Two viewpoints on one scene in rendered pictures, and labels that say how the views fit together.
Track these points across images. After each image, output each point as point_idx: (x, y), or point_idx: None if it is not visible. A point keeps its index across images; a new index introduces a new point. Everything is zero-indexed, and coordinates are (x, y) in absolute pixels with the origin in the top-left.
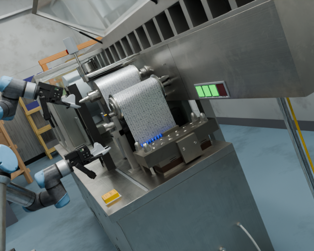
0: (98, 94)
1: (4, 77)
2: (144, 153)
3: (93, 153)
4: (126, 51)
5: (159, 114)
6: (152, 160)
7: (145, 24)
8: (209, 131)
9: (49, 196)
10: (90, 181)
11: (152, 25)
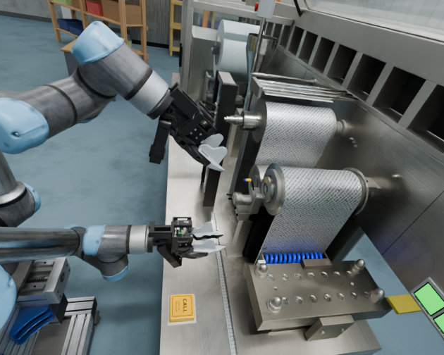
0: (257, 127)
1: (97, 34)
2: (266, 303)
3: (195, 246)
4: (331, 66)
5: (320, 232)
6: (270, 325)
7: (438, 86)
8: (369, 317)
9: (96, 263)
10: (175, 207)
11: None
